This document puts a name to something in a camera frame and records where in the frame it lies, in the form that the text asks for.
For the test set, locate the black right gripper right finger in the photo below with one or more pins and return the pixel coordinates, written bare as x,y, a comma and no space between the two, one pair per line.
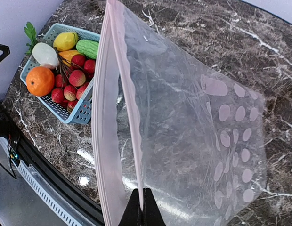
151,215

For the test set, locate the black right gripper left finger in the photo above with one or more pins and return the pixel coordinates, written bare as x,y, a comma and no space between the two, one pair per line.
132,215

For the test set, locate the clear zip top bag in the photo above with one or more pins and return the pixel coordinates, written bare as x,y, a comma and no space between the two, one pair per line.
163,120

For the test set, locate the red toy lychee bunch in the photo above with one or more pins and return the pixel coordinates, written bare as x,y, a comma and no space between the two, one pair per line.
75,74

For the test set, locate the orange toy fruit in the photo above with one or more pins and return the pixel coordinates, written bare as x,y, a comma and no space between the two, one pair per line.
40,81

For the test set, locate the green toy bitter gourd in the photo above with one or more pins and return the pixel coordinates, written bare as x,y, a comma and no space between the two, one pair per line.
88,47

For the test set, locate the yellow toy mango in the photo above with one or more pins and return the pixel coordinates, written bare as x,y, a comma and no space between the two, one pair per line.
66,41

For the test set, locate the white slotted cable duct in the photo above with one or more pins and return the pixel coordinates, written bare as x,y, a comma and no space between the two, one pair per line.
26,199

